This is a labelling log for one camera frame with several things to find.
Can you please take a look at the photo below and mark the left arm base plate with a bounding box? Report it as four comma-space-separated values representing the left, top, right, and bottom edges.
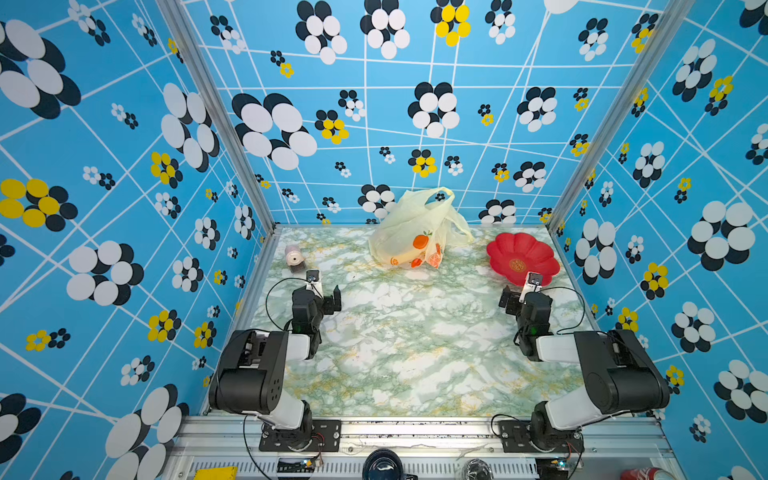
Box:
258, 419, 342, 453

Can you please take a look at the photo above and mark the translucent yellowish plastic bag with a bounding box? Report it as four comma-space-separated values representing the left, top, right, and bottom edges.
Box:
368, 187, 474, 269

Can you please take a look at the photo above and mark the left aluminium corner post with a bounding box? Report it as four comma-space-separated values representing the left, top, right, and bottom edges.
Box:
157, 0, 275, 239

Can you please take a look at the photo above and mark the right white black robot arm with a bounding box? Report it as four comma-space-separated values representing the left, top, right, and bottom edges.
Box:
499, 286, 671, 451

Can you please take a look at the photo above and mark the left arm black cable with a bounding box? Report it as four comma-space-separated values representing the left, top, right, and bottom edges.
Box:
264, 276, 308, 333

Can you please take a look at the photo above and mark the small pink roll object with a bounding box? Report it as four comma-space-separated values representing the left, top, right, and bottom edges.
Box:
284, 244, 306, 272

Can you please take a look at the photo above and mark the aluminium front rail frame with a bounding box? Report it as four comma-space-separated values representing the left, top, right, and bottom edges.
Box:
162, 415, 685, 479

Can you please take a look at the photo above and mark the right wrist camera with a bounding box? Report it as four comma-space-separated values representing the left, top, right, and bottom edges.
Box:
520, 271, 543, 303

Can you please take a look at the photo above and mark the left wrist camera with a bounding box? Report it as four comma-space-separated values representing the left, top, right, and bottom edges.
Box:
305, 269, 323, 297

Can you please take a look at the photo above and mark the yellow block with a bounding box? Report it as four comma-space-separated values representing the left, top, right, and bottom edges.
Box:
193, 466, 238, 480

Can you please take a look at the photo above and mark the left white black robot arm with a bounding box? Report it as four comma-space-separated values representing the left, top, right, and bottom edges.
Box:
208, 286, 342, 449

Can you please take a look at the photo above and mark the black round camera lens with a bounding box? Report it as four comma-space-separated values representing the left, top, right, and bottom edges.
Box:
362, 448, 407, 480

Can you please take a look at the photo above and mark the fake orange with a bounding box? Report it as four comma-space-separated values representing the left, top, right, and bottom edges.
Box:
412, 234, 430, 250

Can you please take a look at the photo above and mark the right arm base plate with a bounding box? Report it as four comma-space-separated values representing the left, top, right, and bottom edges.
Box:
494, 419, 584, 455

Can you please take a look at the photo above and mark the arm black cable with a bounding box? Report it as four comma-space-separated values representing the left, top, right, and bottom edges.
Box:
539, 285, 587, 336
264, 276, 308, 333

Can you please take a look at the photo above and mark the aluminium corner post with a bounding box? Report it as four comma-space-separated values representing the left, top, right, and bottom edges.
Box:
157, 0, 275, 239
547, 0, 695, 236

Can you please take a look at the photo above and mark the red can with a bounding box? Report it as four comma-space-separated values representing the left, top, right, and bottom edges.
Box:
619, 467, 675, 480

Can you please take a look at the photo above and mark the right aluminium corner post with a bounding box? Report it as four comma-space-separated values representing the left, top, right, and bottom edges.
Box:
547, 0, 695, 236

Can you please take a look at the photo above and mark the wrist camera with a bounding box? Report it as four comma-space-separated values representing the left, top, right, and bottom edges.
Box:
520, 271, 543, 303
305, 269, 323, 297

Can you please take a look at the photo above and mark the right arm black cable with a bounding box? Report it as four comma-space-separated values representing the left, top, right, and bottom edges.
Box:
539, 285, 587, 336

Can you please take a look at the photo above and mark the red flower-shaped plate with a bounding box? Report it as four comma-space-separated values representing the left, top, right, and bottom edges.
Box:
486, 233, 560, 286

